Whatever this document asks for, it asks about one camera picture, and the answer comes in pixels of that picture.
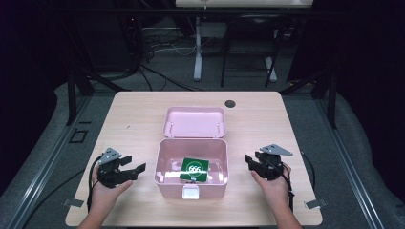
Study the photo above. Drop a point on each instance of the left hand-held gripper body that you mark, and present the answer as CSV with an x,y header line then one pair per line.
x,y
110,173

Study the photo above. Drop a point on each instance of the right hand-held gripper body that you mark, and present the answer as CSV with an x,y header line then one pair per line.
x,y
270,167

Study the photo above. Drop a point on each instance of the green packet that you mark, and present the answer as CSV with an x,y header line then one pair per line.
x,y
195,169

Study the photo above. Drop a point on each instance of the pink storage box with lid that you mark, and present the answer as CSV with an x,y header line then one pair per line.
x,y
192,149

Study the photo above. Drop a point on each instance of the person's left hand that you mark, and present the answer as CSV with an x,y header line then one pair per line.
x,y
106,197

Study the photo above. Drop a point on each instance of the person's right hand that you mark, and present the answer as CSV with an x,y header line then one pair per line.
x,y
276,191

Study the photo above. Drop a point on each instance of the dark round table grommet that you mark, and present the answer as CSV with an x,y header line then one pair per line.
x,y
230,103

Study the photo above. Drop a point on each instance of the black chair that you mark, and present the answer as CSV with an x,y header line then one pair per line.
x,y
251,38

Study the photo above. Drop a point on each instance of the white desk with legs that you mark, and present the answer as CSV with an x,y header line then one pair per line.
x,y
198,47

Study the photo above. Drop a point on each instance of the grey metal table bracket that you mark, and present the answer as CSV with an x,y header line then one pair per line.
x,y
74,202
315,204

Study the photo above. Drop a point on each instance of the black metal frame stand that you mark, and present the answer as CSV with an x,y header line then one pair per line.
x,y
72,95
331,95

